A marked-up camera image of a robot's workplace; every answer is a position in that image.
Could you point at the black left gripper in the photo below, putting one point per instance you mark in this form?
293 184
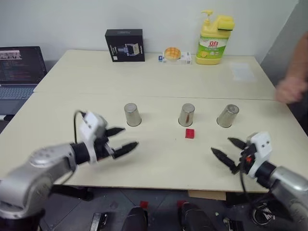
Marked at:
103 148

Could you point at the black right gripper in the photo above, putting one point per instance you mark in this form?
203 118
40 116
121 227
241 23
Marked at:
247 156

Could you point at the person's bare forearm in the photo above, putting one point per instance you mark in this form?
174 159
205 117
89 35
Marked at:
299 55

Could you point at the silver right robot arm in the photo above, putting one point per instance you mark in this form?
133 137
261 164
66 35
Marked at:
288 183

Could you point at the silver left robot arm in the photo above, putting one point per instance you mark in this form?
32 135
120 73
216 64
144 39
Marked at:
36 173

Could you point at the person's bare hand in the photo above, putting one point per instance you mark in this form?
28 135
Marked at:
290 90

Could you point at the upturned metal cup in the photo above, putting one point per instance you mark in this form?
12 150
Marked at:
186 115
132 115
227 116

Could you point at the small red block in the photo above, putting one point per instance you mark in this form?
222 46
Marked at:
190 133

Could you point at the black and white sneaker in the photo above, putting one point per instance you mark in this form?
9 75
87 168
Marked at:
264 213

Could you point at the dark rounded shape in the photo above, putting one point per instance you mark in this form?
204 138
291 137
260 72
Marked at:
195 217
136 220

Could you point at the black product box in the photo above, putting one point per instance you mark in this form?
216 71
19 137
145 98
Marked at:
125 45

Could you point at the round golden bread bun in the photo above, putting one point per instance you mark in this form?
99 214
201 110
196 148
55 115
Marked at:
172 53

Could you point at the small white blue carton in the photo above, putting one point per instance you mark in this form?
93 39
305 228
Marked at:
186 59

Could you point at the yellow dish soap pump bottle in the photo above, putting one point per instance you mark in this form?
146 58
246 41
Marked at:
210 45

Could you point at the open dark laptop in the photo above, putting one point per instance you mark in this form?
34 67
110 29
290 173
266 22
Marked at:
19 72

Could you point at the yellow sponge with dark pad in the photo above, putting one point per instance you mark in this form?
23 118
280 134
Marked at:
226 22

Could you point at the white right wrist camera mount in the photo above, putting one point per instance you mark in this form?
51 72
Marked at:
263 146

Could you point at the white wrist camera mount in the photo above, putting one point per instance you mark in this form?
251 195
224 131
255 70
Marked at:
263 146
89 130

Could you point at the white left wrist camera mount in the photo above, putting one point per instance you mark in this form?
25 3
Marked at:
89 130

